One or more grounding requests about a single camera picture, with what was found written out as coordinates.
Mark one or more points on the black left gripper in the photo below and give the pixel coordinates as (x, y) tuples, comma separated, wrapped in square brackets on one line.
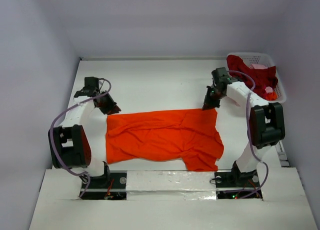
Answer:
[(108, 104)]

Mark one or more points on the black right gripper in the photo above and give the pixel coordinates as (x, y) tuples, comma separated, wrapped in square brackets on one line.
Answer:
[(210, 99)]

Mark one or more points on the orange t-shirt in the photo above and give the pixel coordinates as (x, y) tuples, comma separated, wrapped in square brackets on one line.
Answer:
[(186, 134)]

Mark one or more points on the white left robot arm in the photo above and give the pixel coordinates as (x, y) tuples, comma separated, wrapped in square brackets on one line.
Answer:
[(69, 145)]

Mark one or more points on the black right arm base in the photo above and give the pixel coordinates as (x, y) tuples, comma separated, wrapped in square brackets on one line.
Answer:
[(230, 188)]

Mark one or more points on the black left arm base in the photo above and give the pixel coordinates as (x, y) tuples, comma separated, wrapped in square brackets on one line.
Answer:
[(100, 188)]

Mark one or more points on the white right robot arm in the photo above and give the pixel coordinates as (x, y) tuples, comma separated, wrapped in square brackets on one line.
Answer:
[(264, 120)]

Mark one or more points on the pink garment in basket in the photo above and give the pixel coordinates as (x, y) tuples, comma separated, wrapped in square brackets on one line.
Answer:
[(257, 66)]

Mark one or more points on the dark red t-shirt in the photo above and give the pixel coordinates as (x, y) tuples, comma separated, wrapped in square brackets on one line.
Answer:
[(265, 79)]

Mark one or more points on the orange-red garment in basket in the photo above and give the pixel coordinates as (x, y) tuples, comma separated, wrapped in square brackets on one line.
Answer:
[(271, 96)]

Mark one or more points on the white plastic basket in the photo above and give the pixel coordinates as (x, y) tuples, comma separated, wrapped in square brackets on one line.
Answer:
[(263, 59)]

